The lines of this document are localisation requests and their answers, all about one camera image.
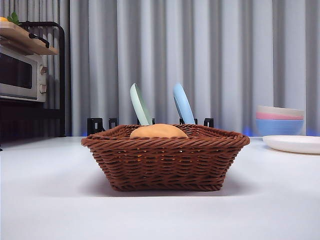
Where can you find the pale green plate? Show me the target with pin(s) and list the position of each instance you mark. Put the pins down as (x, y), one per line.
(139, 107)

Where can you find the white plate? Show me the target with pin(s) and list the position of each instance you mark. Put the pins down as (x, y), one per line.
(295, 143)

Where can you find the brown wicker basket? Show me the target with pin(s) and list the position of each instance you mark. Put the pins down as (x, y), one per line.
(162, 162)

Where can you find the brown potato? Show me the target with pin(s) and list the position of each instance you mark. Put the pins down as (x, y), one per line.
(158, 131)

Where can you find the grey curtain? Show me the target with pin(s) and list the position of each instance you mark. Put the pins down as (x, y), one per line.
(200, 50)

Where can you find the orange fruit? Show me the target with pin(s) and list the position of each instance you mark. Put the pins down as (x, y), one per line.
(3, 19)

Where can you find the black metal shelf frame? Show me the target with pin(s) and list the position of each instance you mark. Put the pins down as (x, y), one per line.
(62, 87)

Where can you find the pale blue plate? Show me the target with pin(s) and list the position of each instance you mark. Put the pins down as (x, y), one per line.
(183, 105)

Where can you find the cream bowl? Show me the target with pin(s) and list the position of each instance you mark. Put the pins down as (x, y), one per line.
(280, 110)

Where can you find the pink bowl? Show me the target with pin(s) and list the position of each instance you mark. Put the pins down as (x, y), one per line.
(270, 116)

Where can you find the blue bowl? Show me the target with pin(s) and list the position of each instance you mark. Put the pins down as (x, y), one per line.
(280, 127)

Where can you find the green leaves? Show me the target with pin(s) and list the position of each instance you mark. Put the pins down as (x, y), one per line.
(13, 18)

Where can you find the black dish rack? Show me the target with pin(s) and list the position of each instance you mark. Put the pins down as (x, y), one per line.
(93, 125)

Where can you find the silver toaster oven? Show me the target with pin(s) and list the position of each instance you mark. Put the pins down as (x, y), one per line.
(15, 75)

